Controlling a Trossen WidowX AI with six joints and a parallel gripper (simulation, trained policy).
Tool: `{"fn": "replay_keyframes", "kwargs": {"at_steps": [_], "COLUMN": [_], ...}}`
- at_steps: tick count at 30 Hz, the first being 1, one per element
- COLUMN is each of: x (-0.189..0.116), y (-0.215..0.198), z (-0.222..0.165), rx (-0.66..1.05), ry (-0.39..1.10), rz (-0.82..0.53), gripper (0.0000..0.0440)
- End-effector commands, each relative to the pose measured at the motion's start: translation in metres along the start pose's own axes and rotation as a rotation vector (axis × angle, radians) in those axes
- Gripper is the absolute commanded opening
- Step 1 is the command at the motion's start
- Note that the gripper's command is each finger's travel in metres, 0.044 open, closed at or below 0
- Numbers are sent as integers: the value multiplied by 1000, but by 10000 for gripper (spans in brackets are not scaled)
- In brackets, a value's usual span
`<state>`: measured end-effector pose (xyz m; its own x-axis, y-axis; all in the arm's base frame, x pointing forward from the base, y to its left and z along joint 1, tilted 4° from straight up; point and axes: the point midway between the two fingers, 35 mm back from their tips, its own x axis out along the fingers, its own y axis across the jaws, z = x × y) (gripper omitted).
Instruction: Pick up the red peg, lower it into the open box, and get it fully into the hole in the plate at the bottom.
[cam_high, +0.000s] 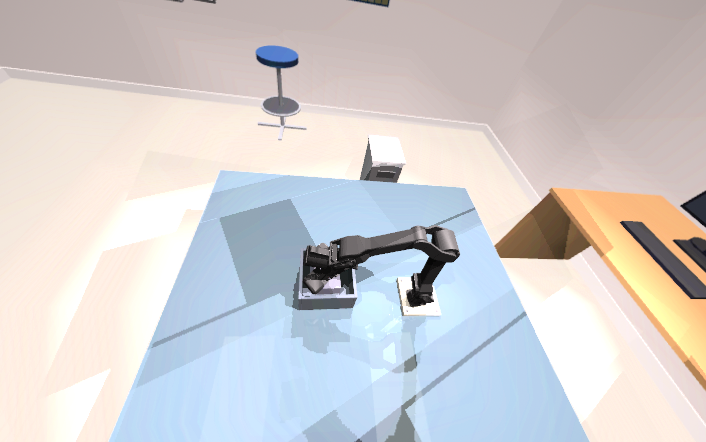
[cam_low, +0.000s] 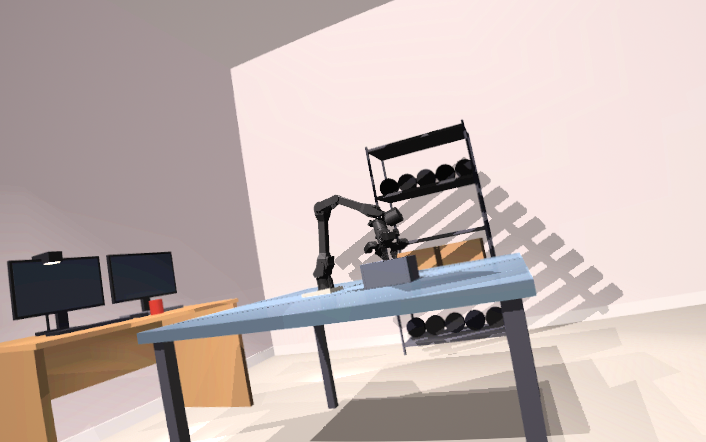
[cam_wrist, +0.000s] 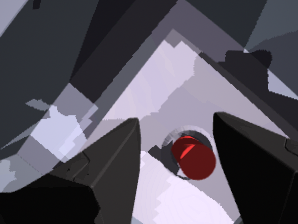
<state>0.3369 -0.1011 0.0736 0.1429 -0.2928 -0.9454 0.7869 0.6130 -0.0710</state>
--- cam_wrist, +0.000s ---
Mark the red peg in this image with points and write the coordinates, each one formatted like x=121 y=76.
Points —
x=195 y=159

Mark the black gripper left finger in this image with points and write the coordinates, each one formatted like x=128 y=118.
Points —
x=97 y=186

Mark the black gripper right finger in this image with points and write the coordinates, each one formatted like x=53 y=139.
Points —
x=261 y=168

